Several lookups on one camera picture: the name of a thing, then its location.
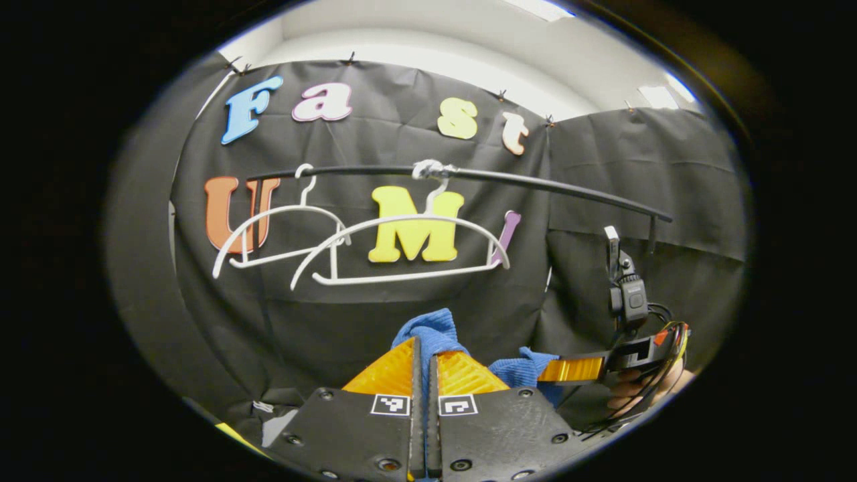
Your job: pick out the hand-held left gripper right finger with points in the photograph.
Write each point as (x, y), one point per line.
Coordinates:
(509, 428)

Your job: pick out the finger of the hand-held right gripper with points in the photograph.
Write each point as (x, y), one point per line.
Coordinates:
(572, 369)

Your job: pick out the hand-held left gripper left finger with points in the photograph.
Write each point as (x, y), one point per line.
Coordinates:
(355, 435)

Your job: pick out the white hanger with taped hook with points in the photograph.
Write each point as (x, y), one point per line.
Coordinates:
(415, 221)

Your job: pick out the white plastic clothes hanger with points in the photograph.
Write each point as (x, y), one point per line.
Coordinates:
(281, 211)

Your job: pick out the white object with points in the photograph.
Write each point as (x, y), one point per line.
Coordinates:
(278, 428)

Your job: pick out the yellow object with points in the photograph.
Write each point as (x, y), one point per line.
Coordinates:
(238, 438)

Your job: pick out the black backdrop cloth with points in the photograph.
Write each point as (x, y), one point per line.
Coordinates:
(335, 314)

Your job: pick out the long ceiling light panel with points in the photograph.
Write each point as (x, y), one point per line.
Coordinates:
(539, 8)

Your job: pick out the black clothes rail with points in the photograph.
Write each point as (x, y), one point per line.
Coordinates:
(535, 182)

